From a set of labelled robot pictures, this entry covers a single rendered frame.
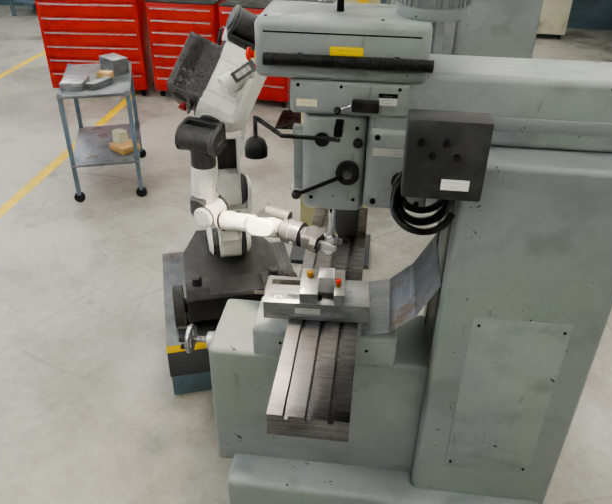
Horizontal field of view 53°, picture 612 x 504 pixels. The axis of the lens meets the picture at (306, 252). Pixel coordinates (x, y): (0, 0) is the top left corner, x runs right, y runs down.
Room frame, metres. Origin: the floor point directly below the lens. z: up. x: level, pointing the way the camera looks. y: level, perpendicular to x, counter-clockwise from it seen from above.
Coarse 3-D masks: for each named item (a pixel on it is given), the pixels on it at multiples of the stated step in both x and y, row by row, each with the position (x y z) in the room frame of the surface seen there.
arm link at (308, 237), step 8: (296, 224) 1.84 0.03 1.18; (304, 224) 1.86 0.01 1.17; (288, 232) 1.83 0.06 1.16; (296, 232) 1.82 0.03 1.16; (304, 232) 1.82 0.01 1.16; (312, 232) 1.82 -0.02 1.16; (320, 232) 1.82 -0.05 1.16; (288, 240) 1.82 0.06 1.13; (296, 240) 1.81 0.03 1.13; (304, 240) 1.79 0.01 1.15; (312, 240) 1.77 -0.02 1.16; (312, 248) 1.76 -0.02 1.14
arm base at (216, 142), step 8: (184, 120) 2.06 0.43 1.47; (192, 120) 2.06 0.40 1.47; (200, 120) 2.06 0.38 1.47; (208, 120) 2.06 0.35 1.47; (216, 128) 2.01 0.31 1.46; (224, 128) 2.04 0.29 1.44; (176, 136) 2.00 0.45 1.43; (216, 136) 1.98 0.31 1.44; (224, 136) 2.04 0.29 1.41; (176, 144) 2.00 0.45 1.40; (208, 144) 1.96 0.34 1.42; (216, 144) 1.98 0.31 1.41; (224, 144) 2.05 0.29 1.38; (208, 152) 1.97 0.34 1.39; (216, 152) 1.98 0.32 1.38
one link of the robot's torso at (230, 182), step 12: (240, 132) 2.45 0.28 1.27; (228, 144) 2.42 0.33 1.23; (240, 144) 2.39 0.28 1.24; (228, 156) 2.42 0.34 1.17; (240, 156) 2.38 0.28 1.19; (216, 168) 2.36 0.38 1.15; (228, 168) 2.42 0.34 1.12; (216, 180) 2.36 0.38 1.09; (228, 180) 2.37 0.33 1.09; (240, 180) 2.38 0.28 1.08; (228, 192) 2.36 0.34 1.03; (240, 192) 2.37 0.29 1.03
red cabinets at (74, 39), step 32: (64, 0) 6.65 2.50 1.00; (96, 0) 6.64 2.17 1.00; (128, 0) 6.63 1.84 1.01; (160, 0) 6.68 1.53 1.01; (192, 0) 6.70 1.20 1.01; (224, 0) 6.94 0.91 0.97; (256, 0) 6.75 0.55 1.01; (64, 32) 6.65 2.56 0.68; (96, 32) 6.65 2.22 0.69; (128, 32) 6.64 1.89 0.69; (160, 32) 6.61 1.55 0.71; (64, 64) 6.66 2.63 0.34; (160, 64) 6.62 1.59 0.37; (288, 96) 6.35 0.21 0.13
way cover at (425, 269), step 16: (432, 240) 1.90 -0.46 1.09; (432, 256) 1.80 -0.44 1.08; (400, 272) 1.92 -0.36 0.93; (416, 272) 1.83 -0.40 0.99; (432, 272) 1.71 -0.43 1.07; (384, 288) 1.87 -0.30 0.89; (400, 288) 1.82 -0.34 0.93; (416, 288) 1.74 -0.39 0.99; (432, 288) 1.63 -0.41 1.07; (384, 304) 1.77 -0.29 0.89; (400, 304) 1.72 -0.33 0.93; (416, 304) 1.65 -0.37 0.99; (384, 320) 1.68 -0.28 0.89; (400, 320) 1.63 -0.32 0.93
